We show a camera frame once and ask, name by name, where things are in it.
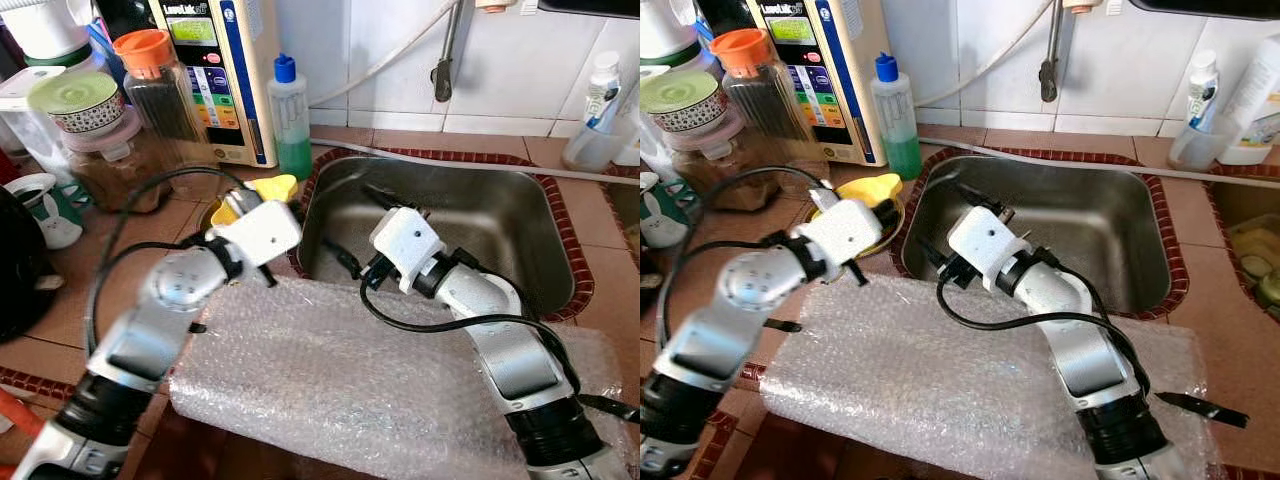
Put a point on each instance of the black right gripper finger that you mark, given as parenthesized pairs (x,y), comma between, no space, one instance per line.
(382,196)
(930,256)
(970,195)
(342,258)

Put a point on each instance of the steel bowl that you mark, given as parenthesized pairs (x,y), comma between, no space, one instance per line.
(870,250)
(218,214)

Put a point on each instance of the yellow plastic bowl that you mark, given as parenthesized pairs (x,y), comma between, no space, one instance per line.
(275,188)
(870,188)

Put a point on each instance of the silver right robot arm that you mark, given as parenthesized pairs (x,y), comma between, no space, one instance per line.
(1090,360)
(510,350)

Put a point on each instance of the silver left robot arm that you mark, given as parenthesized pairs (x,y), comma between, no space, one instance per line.
(150,330)
(720,330)

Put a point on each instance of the stainless steel sink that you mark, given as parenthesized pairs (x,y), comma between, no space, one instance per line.
(1050,220)
(480,220)

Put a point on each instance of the blue capped dish soap bottle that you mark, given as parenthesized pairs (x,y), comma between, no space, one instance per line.
(291,130)
(897,130)

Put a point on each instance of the clear plastic tub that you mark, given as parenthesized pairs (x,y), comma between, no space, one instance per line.
(800,175)
(195,180)

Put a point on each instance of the white counter pipe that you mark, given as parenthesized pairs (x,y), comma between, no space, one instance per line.
(480,165)
(1080,160)

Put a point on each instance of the bubble wrap sheet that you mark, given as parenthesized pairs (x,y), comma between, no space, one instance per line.
(350,380)
(950,390)

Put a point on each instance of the white blue water ioniser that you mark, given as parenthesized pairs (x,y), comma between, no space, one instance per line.
(225,100)
(825,90)

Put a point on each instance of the pink lidded plastic jar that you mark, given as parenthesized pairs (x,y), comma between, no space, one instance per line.
(115,170)
(720,165)

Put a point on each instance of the orange lidded glass jar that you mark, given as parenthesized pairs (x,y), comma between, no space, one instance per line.
(760,95)
(160,100)

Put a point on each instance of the clear plastic cup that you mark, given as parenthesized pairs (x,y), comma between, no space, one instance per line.
(590,145)
(1195,145)

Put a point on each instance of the white bunny mug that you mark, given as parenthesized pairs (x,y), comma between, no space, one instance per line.
(55,215)
(668,215)

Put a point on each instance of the green lidded patterned tin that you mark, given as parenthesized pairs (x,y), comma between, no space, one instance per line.
(690,100)
(80,100)

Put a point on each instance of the white blue tube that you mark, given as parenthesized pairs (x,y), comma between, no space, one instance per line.
(603,85)
(1203,85)

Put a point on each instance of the black round appliance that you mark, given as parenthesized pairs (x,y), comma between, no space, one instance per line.
(648,280)
(20,270)

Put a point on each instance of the small side sink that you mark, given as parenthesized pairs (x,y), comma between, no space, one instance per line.
(1250,250)

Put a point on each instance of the white green appliance jug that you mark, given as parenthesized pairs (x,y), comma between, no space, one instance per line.
(665,30)
(45,30)

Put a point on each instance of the large white plastic bottle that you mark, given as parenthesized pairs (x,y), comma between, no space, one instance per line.
(1255,100)

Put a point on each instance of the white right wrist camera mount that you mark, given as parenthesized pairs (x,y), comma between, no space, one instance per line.
(985,245)
(405,245)

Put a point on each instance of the steel wall faucet pipe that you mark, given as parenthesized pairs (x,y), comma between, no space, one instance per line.
(1050,60)
(445,60)

